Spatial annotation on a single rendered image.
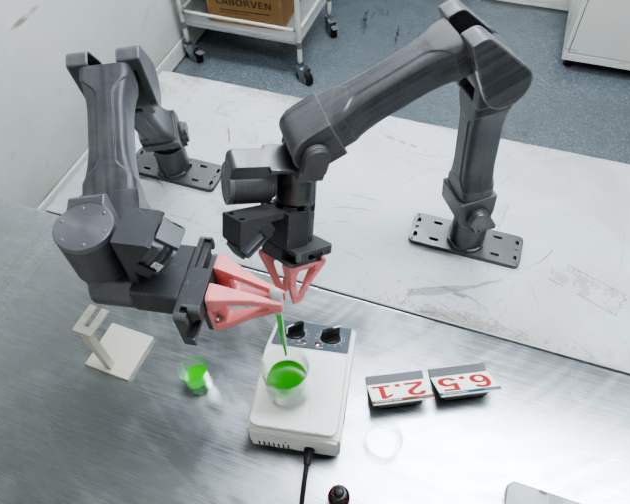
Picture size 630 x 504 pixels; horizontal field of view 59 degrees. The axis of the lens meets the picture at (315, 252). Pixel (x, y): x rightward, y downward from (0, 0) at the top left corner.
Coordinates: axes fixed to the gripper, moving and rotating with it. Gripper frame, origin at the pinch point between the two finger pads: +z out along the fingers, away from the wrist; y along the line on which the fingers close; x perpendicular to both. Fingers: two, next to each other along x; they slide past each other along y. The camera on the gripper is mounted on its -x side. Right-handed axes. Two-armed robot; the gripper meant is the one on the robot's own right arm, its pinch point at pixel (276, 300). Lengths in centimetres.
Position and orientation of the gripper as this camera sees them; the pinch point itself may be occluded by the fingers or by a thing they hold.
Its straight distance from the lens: 58.4
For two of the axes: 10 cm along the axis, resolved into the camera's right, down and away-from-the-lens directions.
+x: 0.2, 5.8, 8.1
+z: 9.9, 1.2, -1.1
